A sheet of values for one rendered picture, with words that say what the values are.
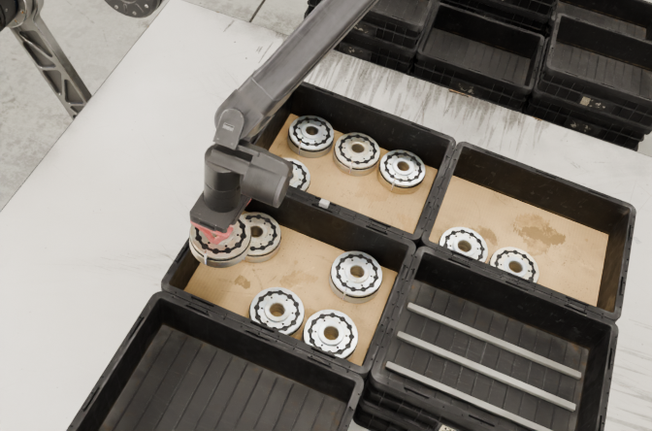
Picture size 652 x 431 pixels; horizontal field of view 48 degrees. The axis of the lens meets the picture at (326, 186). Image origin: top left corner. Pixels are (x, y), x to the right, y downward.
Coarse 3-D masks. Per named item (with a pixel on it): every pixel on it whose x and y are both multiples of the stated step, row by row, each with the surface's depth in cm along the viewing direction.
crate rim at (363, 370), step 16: (288, 192) 144; (320, 208) 144; (352, 224) 142; (368, 224) 142; (400, 240) 140; (176, 272) 131; (400, 272) 136; (176, 288) 128; (400, 288) 134; (208, 304) 128; (240, 320) 126; (384, 320) 130; (272, 336) 125; (288, 336) 125; (368, 352) 125; (352, 368) 123; (368, 368) 124
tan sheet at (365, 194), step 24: (288, 120) 169; (312, 168) 161; (336, 168) 162; (432, 168) 166; (312, 192) 157; (336, 192) 158; (360, 192) 159; (384, 192) 160; (384, 216) 156; (408, 216) 157
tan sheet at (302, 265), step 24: (288, 240) 149; (312, 240) 150; (240, 264) 144; (264, 264) 145; (288, 264) 146; (312, 264) 146; (192, 288) 140; (216, 288) 140; (240, 288) 141; (264, 288) 142; (288, 288) 142; (312, 288) 143; (384, 288) 145; (240, 312) 138; (312, 312) 140; (360, 312) 141; (360, 336) 138; (360, 360) 135
